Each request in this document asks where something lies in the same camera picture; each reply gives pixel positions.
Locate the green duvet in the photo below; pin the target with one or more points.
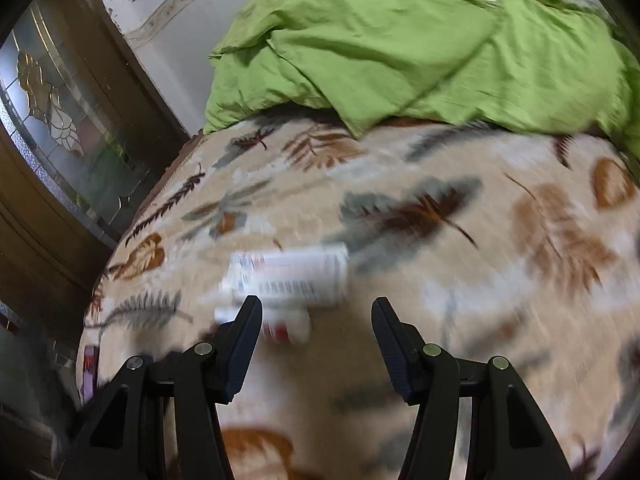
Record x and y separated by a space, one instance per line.
540 66

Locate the white plastic bottle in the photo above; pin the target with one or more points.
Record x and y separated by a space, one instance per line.
287 324

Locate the smartphone with lit screen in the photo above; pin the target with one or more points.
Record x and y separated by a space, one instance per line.
89 372

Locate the white medicine box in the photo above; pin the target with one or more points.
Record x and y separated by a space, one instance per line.
307 277

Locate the leaf pattern bed blanket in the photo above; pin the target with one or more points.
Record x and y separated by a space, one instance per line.
489 242

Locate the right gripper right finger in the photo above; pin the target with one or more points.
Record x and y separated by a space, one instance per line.
510 438

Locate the stained glass door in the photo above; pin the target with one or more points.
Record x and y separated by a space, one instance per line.
58 125

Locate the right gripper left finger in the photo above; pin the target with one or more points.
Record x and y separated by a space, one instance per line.
122 432

